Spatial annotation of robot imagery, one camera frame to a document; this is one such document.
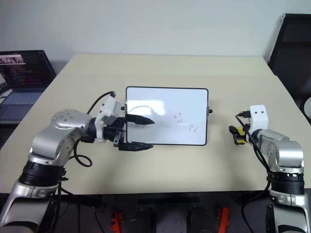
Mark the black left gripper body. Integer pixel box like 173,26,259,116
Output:
103,116,128,148

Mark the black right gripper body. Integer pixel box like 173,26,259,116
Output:
239,122,255,145

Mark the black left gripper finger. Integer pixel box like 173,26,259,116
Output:
118,142,154,152
126,113,156,126

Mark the small black-framed whiteboard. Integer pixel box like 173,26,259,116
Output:
122,86,215,147

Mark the orange plastic part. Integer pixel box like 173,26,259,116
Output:
217,207,230,233
109,210,125,233

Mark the black office chair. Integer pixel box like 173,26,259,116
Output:
268,13,311,118

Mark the open laptop computer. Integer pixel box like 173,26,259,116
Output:
0,50,57,122

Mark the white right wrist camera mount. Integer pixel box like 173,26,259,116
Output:
249,104,269,133

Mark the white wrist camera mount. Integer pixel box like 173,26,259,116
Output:
95,96,124,143
249,104,269,133

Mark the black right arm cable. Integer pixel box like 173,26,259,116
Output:
235,110,272,233

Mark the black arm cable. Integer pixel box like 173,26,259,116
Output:
69,91,117,168
235,110,272,233

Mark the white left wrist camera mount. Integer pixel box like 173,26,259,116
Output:
95,96,124,143

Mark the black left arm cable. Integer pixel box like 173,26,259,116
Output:
69,91,117,168

